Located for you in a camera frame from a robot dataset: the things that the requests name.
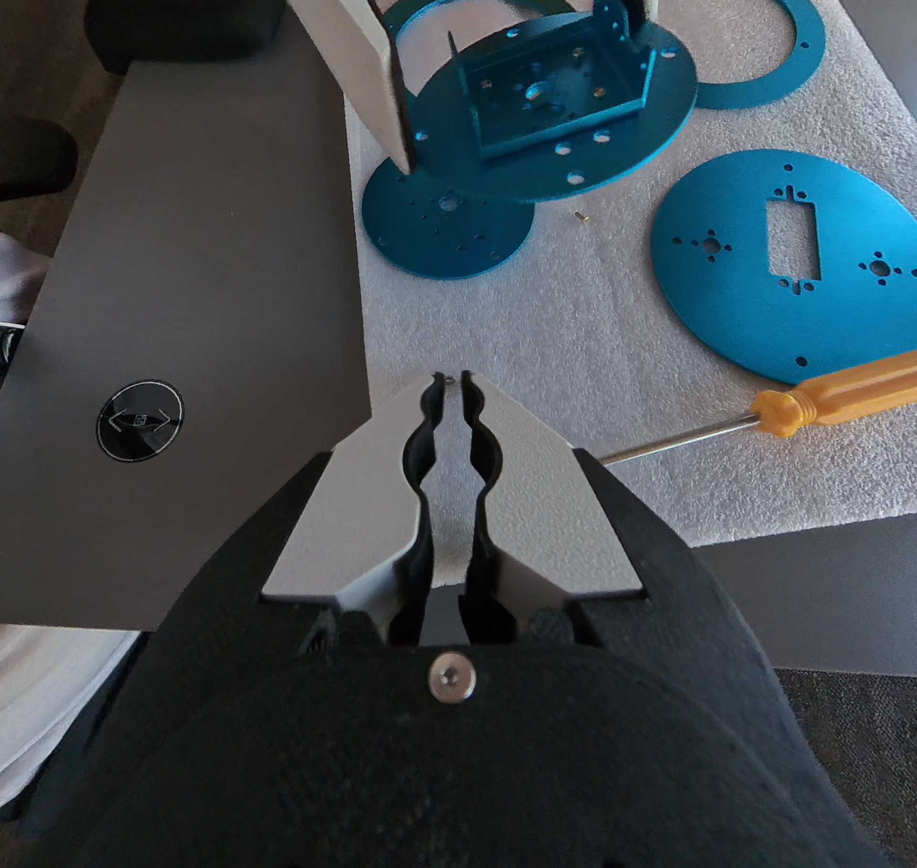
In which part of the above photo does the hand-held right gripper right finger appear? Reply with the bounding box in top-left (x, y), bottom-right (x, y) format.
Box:
top-left (458, 370), bottom-right (644, 622)

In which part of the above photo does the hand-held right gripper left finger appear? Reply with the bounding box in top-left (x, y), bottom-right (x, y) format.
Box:
top-left (260, 371), bottom-right (448, 646)

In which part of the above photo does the small blue plate with bracket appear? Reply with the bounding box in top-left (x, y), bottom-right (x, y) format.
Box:
top-left (401, 0), bottom-right (699, 204)

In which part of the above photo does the yellow handled screwdriver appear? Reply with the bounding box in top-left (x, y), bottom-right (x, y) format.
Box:
top-left (598, 351), bottom-right (917, 466)

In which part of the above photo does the round black desk control panel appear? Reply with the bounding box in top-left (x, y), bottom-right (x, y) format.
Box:
top-left (96, 380), bottom-right (185, 462)

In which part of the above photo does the white foam sheet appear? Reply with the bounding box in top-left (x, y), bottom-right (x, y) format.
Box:
top-left (344, 0), bottom-right (917, 550)

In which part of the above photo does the blue round plate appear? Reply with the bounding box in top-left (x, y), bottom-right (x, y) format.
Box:
top-left (362, 159), bottom-right (537, 282)

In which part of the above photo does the blue oval plate with slot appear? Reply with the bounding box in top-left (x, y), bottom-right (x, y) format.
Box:
top-left (650, 149), bottom-right (917, 385)

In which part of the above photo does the person's white shirt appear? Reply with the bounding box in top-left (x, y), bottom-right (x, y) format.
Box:
top-left (0, 234), bottom-right (140, 786)

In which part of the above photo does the blue ring plate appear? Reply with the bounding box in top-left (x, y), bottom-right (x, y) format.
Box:
top-left (383, 0), bottom-right (577, 45)
top-left (655, 0), bottom-right (826, 110)

